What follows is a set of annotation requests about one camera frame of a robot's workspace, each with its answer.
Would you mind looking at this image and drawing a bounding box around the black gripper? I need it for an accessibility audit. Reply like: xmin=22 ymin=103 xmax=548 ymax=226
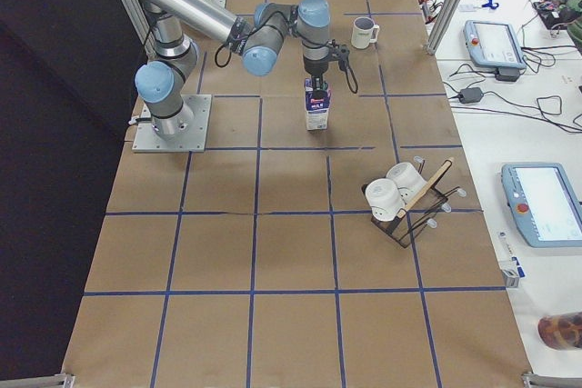
xmin=303 ymin=55 xmax=329 ymax=93

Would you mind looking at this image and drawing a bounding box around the blue white milk carton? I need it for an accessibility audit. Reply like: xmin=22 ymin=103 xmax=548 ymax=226
xmin=304 ymin=78 xmax=332 ymax=131

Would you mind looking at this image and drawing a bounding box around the white ceramic mug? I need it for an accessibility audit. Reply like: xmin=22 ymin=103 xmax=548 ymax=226
xmin=351 ymin=16 xmax=380 ymax=49

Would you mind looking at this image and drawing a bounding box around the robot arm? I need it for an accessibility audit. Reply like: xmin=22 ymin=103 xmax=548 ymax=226
xmin=135 ymin=0 xmax=332 ymax=142

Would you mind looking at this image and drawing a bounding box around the white cup on rack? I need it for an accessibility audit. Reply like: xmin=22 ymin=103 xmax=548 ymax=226
xmin=365 ymin=178 xmax=405 ymax=222
xmin=386 ymin=162 xmax=426 ymax=204

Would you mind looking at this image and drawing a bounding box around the black power adapter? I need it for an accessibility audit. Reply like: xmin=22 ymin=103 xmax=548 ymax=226
xmin=457 ymin=86 xmax=484 ymax=104

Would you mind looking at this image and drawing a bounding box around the wooden spatula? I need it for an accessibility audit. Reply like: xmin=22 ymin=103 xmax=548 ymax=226
xmin=396 ymin=157 xmax=455 ymax=219

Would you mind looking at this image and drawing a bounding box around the blue teach pendant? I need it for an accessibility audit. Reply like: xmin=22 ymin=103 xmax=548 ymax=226
xmin=463 ymin=20 xmax=527 ymax=69
xmin=501 ymin=162 xmax=581 ymax=248

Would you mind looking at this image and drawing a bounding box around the brown patterned cylinder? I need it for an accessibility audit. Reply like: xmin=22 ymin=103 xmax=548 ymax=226
xmin=537 ymin=312 xmax=581 ymax=350

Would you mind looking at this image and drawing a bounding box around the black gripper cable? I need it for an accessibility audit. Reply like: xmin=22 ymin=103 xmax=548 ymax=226
xmin=214 ymin=5 xmax=359 ymax=95

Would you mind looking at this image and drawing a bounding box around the black wire dish rack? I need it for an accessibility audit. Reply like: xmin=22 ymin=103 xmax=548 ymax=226
xmin=361 ymin=156 xmax=467 ymax=248

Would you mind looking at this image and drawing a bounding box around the aluminium frame post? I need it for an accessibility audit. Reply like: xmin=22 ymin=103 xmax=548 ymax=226
xmin=424 ymin=0 xmax=483 ymax=55

